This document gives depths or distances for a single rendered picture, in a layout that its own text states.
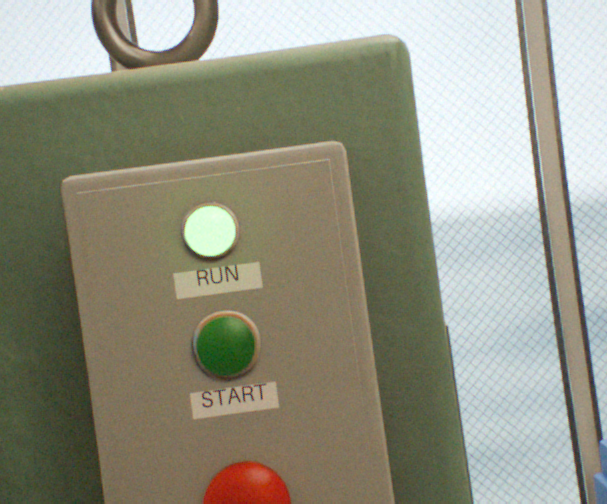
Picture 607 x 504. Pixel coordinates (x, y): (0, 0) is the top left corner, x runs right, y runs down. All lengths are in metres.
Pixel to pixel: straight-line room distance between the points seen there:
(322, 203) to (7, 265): 0.14
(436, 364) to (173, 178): 0.13
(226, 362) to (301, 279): 0.04
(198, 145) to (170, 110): 0.02
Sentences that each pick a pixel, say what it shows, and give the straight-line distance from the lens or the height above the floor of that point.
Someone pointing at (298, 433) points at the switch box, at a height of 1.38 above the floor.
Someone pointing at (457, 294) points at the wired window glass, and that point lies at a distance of 2.00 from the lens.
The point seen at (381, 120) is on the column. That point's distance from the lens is 0.50.
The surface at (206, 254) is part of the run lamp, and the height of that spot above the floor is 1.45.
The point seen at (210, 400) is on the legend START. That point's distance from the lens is 0.45.
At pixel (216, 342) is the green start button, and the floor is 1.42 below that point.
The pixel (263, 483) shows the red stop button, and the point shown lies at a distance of 0.45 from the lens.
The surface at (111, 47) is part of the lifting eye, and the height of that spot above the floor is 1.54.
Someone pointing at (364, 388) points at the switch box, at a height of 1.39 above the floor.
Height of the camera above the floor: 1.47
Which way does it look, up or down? 3 degrees down
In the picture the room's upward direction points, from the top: 8 degrees counter-clockwise
